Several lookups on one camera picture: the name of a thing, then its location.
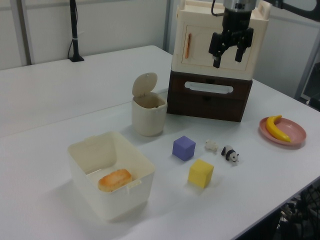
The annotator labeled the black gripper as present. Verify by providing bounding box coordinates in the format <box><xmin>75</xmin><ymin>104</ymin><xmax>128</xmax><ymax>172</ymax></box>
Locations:
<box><xmin>208</xmin><ymin>8</ymin><xmax>255</xmax><ymax>69</ymax></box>

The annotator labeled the beige lidded trash can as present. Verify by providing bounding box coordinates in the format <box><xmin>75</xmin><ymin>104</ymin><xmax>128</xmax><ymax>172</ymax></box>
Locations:
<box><xmin>131</xmin><ymin>72</ymin><xmax>168</xmax><ymax>137</ymax></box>

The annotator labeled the cream open plastic bin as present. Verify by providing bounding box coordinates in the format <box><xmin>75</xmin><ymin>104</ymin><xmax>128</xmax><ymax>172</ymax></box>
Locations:
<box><xmin>67</xmin><ymin>131</ymin><xmax>156</xmax><ymax>222</ymax></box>

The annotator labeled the orange latch strip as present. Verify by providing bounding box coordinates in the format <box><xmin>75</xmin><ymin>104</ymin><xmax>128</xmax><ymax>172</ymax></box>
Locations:
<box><xmin>185</xmin><ymin>32</ymin><xmax>193</xmax><ymax>60</ymax></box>

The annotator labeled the dark brown drawer cabinet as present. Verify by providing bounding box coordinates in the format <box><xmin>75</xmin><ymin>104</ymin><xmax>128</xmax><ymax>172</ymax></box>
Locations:
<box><xmin>166</xmin><ymin>67</ymin><xmax>254</xmax><ymax>123</ymax></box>

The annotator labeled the yellow toy banana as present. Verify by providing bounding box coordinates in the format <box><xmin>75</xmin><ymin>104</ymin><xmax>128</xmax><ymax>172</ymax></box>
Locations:
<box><xmin>265</xmin><ymin>114</ymin><xmax>292</xmax><ymax>143</ymax></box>

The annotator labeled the crumpled white paper ball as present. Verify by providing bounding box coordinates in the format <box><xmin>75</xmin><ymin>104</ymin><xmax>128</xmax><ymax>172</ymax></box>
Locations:
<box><xmin>204</xmin><ymin>139</ymin><xmax>218</xmax><ymax>153</ymax></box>

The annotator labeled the pink plate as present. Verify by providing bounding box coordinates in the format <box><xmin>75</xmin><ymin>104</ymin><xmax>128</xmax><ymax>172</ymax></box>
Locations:
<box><xmin>258</xmin><ymin>116</ymin><xmax>307</xmax><ymax>150</ymax></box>

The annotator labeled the black white panda figure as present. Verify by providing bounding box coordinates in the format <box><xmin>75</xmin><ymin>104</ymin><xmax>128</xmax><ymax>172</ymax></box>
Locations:
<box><xmin>220</xmin><ymin>144</ymin><xmax>240</xmax><ymax>165</ymax></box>

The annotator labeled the purple foam cube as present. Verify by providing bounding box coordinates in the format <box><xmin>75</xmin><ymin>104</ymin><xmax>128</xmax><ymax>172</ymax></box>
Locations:
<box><xmin>172</xmin><ymin>135</ymin><xmax>197</xmax><ymax>162</ymax></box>

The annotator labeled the yellow foam cube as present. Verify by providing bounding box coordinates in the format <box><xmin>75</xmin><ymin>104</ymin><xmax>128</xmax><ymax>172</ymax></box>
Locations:
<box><xmin>187</xmin><ymin>158</ymin><xmax>215</xmax><ymax>188</ymax></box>

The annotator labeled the toasted bread toy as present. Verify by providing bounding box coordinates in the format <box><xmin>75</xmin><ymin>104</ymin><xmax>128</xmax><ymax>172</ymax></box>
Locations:
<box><xmin>97</xmin><ymin>168</ymin><xmax>133</xmax><ymax>193</ymax></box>

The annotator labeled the black mesh object under table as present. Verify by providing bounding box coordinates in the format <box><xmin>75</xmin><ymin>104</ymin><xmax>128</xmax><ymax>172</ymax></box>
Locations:
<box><xmin>276</xmin><ymin>183</ymin><xmax>320</xmax><ymax>240</ymax></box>

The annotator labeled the cream storage box with handles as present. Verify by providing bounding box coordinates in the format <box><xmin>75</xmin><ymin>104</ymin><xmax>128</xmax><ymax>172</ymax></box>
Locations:
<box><xmin>171</xmin><ymin>0</ymin><xmax>272</xmax><ymax>81</ymax></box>

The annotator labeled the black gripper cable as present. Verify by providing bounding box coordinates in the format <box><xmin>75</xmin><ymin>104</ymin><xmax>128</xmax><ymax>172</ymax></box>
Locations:
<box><xmin>210</xmin><ymin>0</ymin><xmax>226</xmax><ymax>18</ymax></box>

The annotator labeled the white drawer handle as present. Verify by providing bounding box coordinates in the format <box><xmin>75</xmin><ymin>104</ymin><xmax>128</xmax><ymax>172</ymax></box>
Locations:
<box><xmin>184</xmin><ymin>80</ymin><xmax>234</xmax><ymax>96</ymax></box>

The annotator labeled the black camera pole with clamp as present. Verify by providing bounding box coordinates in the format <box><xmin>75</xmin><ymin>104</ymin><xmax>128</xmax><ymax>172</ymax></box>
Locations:
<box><xmin>68</xmin><ymin>0</ymin><xmax>85</xmax><ymax>63</ymax></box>

